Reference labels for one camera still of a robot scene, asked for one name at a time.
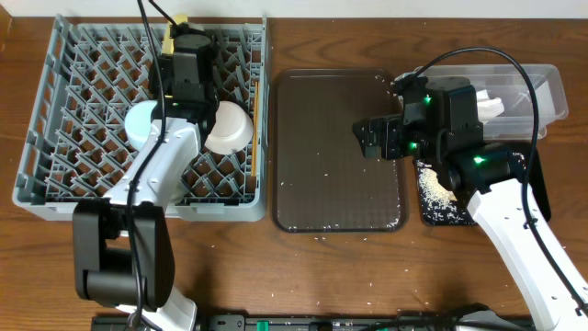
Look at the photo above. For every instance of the white crumpled napkin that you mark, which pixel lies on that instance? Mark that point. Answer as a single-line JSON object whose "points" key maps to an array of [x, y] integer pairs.
{"points": [[488, 108]]}

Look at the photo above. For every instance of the yellow round plate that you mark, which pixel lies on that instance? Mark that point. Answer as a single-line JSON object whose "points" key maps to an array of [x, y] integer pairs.
{"points": [[179, 26]]}

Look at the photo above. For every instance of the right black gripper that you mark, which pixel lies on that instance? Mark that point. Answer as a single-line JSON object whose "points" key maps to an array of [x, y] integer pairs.
{"points": [[390, 127]]}

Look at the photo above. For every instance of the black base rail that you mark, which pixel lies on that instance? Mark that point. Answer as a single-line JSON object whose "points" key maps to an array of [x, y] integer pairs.
{"points": [[474, 317]]}

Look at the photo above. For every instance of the pile of rice scraps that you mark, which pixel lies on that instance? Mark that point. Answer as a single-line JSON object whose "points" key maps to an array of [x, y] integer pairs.
{"points": [[476, 186]]}

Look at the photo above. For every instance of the black flat tray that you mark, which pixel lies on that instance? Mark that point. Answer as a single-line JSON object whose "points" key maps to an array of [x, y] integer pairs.
{"points": [[537, 174]]}

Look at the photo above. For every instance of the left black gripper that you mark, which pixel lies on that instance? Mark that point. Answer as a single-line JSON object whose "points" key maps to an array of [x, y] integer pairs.
{"points": [[185, 28]]}

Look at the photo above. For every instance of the grey plastic dishwasher rack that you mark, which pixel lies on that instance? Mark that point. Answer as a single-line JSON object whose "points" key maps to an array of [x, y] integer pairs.
{"points": [[76, 146]]}

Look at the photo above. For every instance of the dark brown serving tray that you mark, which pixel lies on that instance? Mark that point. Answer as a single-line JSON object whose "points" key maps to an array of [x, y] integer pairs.
{"points": [[323, 182]]}

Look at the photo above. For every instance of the light blue bowl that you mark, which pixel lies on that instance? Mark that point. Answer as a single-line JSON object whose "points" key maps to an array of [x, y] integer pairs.
{"points": [[137, 123]]}

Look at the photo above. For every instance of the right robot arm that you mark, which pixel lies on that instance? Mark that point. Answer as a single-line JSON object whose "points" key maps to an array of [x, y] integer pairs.
{"points": [[554, 290]]}

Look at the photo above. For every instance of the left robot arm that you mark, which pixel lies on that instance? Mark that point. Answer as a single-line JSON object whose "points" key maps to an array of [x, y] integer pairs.
{"points": [[123, 255]]}

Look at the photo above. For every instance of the white pink bowl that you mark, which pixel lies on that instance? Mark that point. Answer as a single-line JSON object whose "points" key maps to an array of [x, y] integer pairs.
{"points": [[233, 129]]}

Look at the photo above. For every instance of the clear plastic waste bin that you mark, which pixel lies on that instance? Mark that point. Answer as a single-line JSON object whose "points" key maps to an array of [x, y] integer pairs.
{"points": [[503, 81]]}

